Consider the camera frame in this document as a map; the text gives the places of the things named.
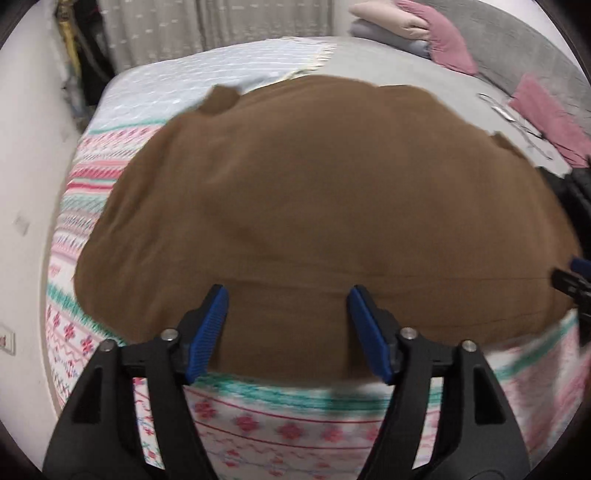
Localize brown coat with fur collar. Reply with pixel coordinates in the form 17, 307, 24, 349
73, 76, 581, 382

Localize hanging dark clothes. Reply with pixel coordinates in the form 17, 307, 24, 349
51, 1, 115, 130

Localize folded black puffer jacket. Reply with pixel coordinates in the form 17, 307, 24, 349
538, 167, 590, 218

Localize patterned knit bedspread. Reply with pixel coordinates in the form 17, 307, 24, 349
44, 117, 591, 480

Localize pink pillow near headboard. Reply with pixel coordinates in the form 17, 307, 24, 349
508, 74, 590, 168

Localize grey padded headboard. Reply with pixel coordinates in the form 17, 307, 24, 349
426, 0, 590, 131

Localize pink pillow upright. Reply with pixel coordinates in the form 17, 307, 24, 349
394, 0, 479, 76

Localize beige folded pillow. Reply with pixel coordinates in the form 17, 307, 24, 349
349, 1, 430, 40

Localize grey folded pillow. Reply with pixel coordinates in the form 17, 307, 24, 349
349, 19, 431, 59

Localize light blue fringed blanket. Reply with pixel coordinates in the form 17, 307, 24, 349
86, 37, 337, 134

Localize grey dotted curtain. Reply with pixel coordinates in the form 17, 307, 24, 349
98, 0, 334, 72

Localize white wall socket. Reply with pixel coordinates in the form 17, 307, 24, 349
0, 325, 16, 356

